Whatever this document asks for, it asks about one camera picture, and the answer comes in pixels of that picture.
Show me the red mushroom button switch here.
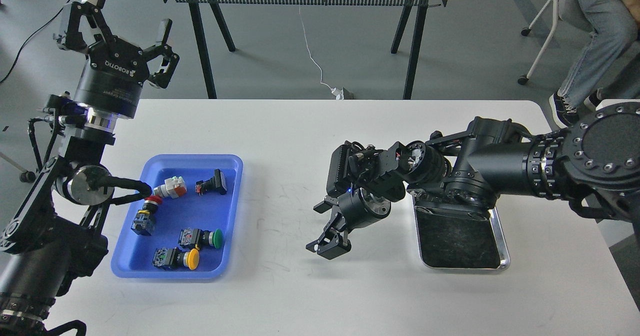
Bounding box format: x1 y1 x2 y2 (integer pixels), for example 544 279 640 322
130 195 163 236

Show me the blue plastic tray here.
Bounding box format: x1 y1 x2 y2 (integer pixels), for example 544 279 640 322
110 154 243 280

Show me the white cable with plug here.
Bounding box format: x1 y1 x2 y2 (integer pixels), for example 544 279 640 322
298 5 356 101

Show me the black switch module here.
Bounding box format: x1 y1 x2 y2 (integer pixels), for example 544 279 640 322
195 169 227 195

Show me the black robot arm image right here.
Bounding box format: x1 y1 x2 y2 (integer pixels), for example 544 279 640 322
306 101 639 270

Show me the yellow push button switch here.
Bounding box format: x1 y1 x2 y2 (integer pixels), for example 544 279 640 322
151 247 201 270

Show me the green push button switch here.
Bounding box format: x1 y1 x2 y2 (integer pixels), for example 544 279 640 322
178 227 224 250

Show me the silver metal tray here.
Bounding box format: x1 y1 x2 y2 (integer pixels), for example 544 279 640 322
414 204 511 274

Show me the black floor cable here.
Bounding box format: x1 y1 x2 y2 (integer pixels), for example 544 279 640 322
0 0 138 86

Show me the white orange switch block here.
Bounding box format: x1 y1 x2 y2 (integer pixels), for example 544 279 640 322
152 176 187 199

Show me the black Robotiq image right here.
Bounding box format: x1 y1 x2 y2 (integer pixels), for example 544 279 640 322
305 188 391 260

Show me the white rolling chair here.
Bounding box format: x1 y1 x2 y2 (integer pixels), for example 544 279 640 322
518 0 593 85

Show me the person in jeans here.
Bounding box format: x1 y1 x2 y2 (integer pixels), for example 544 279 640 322
550 0 640 128

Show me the black Robotiq image left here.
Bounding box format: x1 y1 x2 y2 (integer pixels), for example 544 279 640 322
53 0 181 120

